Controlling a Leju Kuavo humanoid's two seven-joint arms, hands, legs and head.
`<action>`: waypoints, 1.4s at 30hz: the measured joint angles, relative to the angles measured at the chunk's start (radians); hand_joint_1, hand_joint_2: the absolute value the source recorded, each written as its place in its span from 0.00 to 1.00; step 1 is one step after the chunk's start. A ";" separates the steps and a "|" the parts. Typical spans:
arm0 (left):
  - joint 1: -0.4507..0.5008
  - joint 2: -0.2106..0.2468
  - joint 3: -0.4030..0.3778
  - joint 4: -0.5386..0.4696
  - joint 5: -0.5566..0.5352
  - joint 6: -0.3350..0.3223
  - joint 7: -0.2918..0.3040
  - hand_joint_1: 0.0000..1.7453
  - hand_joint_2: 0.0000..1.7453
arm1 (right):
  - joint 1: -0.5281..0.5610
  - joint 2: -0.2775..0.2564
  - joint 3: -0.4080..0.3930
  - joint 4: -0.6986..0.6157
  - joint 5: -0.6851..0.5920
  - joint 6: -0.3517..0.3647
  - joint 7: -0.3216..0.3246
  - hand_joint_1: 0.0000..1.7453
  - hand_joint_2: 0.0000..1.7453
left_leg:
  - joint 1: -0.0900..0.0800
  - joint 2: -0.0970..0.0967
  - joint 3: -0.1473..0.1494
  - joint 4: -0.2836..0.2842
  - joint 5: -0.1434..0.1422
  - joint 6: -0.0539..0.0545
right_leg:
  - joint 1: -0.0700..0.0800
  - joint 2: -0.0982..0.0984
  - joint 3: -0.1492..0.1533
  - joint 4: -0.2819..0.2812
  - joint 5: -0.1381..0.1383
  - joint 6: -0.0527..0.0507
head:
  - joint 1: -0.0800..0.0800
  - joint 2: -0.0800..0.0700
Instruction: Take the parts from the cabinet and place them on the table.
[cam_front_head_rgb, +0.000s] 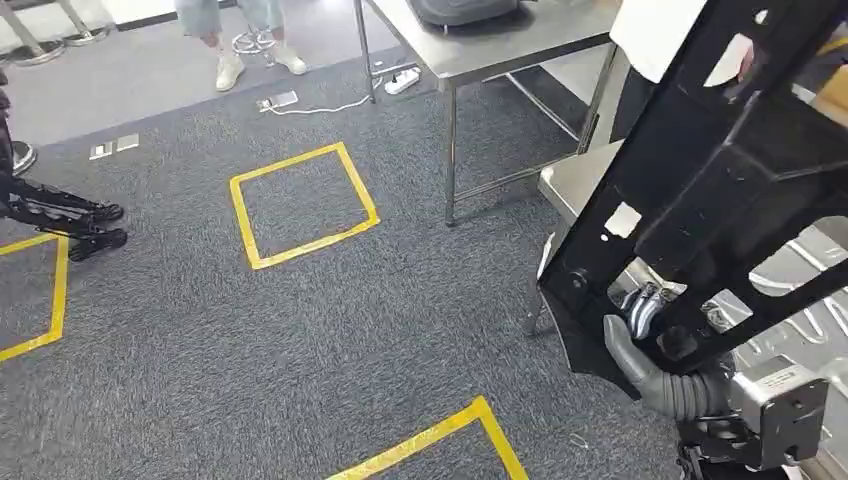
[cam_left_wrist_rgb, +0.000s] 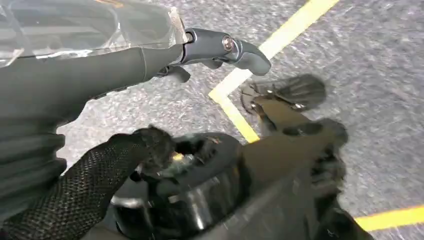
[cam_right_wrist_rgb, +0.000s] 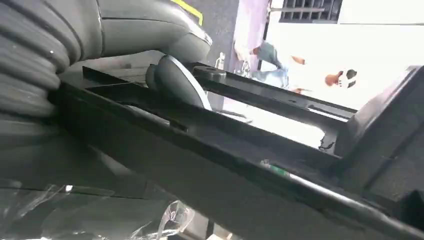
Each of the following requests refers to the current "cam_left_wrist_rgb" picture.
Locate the robot left arm ribbed sleeve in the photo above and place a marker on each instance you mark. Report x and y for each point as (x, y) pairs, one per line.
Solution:
(26, 165)

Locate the yellow floor tape square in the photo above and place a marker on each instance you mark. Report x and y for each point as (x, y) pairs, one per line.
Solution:
(281, 31)

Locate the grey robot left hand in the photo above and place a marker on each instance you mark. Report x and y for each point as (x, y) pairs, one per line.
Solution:
(82, 66)

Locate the black robot leg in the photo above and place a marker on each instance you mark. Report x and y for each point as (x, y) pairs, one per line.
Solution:
(275, 165)

